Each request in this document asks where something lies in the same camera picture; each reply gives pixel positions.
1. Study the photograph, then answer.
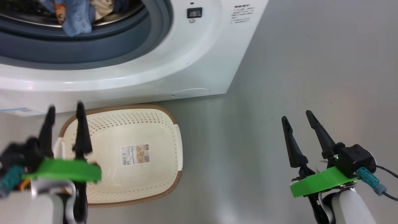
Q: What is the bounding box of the black cable teal connector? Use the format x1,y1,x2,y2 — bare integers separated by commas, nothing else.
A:
356,165,398,202
0,165,26,199

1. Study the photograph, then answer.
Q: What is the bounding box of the blue energy label sticker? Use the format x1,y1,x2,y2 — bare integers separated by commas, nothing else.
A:
0,107,44,117

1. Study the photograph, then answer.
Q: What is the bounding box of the paper basket label sticker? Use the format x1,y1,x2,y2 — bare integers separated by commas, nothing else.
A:
121,144,150,166

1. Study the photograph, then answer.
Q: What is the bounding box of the perforated steel washer drum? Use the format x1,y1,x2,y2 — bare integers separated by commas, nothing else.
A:
0,0,146,29

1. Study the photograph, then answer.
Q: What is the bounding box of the printed text label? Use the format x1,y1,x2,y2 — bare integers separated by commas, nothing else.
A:
231,4,255,24

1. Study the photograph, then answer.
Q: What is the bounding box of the grey rubber door gasket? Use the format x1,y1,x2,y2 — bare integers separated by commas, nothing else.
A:
0,0,174,70

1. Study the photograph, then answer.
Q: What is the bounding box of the cream laundry basket brown rim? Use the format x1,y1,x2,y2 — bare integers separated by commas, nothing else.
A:
53,104,183,208

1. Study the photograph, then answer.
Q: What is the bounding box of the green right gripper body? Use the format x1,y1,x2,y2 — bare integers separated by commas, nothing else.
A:
290,166,356,198

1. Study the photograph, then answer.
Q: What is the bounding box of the white front-load washing machine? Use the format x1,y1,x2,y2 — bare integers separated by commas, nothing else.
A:
0,0,269,114

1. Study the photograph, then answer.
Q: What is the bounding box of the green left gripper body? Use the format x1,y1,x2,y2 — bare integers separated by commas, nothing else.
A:
23,159,102,182

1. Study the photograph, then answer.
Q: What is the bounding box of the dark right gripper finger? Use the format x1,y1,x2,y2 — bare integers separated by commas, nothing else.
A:
306,110,338,159
281,116,309,168

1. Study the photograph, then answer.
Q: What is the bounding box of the blue garment with cream lining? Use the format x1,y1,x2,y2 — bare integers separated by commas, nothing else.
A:
90,0,131,21

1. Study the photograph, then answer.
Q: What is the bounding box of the black door latch socket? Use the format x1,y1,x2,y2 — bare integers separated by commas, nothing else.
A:
187,7,203,19

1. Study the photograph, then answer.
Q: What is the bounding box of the round white filter cover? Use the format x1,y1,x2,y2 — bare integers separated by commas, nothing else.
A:
172,88,211,99

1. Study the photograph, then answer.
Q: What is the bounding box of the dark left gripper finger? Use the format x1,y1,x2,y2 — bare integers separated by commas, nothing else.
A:
38,105,56,157
72,101,93,159

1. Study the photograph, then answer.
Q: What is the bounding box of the blue bear print garment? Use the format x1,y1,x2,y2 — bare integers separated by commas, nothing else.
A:
40,0,96,37

